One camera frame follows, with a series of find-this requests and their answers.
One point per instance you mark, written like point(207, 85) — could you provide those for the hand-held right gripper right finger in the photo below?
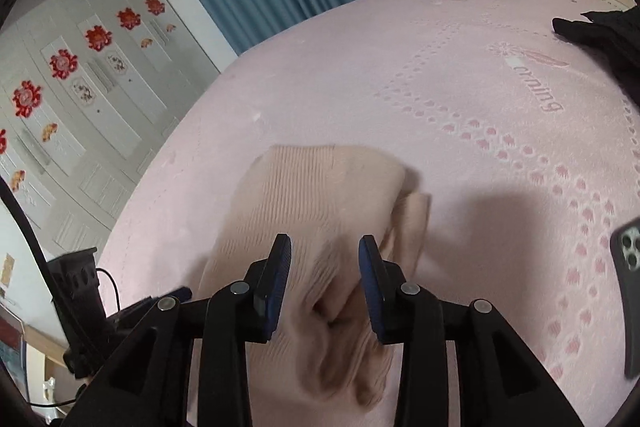
point(369, 272)

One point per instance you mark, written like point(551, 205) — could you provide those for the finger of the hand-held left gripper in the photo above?
point(182, 293)

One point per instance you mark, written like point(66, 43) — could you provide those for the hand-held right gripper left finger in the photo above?
point(277, 267)

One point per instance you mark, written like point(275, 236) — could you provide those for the beige knit sweater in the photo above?
point(310, 192)

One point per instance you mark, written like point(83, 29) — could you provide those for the white panelled wardrobe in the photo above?
point(125, 117)

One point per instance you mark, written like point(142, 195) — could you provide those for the pink patterned bed cover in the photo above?
point(350, 82)

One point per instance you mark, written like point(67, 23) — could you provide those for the row of red flower stickers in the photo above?
point(63, 63)

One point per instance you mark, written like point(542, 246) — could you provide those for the grey smartphone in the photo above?
point(631, 287)

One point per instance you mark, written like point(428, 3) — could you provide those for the black cloth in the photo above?
point(615, 37)

